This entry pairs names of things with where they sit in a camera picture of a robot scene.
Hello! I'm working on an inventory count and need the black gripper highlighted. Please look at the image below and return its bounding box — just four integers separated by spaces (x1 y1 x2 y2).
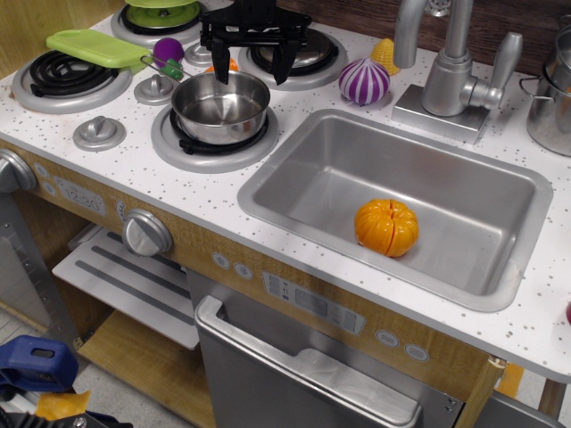
199 1 312 86

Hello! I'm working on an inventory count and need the small steel saucepan green handle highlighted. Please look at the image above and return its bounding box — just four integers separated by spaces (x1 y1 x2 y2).
141 55 270 145

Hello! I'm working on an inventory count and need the silver stove knob back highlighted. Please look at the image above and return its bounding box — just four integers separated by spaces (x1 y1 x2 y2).
184 42 213 68

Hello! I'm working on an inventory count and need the silver stove knob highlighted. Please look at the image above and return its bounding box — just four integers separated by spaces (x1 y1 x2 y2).
184 42 213 68
134 75 174 105
72 116 127 152

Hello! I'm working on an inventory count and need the silver stove knob middle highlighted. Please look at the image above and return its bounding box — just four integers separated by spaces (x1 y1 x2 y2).
134 75 174 105

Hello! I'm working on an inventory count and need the silver stove knob front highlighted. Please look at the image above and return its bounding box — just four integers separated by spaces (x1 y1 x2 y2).
72 116 127 152

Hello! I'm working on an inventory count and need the small orange toy piece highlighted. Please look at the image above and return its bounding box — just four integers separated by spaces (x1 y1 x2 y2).
204 57 240 75

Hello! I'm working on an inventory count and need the steel pot lid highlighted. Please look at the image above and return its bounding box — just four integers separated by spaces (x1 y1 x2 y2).
251 29 338 75

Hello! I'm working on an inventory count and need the back right burner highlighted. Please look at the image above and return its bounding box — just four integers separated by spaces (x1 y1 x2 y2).
237 29 349 92

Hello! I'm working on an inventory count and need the purple toy ball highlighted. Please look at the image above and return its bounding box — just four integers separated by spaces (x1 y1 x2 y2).
153 37 184 68

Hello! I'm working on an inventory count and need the green lid on burner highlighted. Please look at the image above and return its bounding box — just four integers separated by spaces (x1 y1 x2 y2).
124 0 201 29

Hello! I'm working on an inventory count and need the back left burner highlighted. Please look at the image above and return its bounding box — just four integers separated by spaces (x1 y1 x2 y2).
111 1 208 48

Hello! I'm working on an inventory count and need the purple striped toy onion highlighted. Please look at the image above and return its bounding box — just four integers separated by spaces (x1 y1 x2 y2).
338 58 391 105

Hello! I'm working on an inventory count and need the front right black burner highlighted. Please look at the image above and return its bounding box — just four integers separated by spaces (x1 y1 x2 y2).
150 104 281 175

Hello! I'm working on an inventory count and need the black burner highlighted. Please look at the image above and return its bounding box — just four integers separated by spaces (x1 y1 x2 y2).
150 104 281 175
12 51 132 114

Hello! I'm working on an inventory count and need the yellow toy corn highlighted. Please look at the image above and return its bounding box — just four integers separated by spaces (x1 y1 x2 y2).
370 38 400 76

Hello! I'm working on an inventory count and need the green plastic cutting board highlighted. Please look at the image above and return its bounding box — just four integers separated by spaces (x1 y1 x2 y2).
46 29 150 69

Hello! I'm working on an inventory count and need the front left black burner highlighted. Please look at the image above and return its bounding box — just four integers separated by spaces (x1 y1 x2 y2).
12 51 132 114

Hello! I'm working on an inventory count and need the silver toy faucet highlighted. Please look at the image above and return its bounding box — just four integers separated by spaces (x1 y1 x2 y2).
392 1 523 144

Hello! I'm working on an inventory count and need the silver oven dial centre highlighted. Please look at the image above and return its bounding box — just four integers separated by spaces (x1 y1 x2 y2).
121 209 173 257

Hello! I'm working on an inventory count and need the silver oven dial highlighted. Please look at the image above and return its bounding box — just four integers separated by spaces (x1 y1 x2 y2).
1 149 37 193
121 209 173 257

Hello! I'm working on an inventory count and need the orange toy pumpkin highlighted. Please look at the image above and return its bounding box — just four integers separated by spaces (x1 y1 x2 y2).
353 199 419 258

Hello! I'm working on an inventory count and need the oven clock display panel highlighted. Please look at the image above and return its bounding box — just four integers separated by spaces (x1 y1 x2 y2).
54 177 107 217

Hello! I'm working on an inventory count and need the white oven rack shelf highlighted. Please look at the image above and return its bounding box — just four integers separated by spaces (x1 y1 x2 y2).
53 226 199 350

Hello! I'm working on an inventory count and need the silver oven dial left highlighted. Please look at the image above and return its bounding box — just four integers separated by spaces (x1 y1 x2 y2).
1 149 37 193

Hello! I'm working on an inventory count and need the silver sink basin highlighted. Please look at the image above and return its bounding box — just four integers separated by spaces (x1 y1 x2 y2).
238 110 553 312

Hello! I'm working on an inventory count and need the large steel pot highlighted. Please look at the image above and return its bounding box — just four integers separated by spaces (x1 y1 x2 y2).
519 14 570 157

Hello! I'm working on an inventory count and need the silver dishwasher door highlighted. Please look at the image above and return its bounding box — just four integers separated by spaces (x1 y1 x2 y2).
186 270 464 427

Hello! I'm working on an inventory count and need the blue clamp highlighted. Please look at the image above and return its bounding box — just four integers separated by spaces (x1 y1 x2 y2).
1 335 79 393

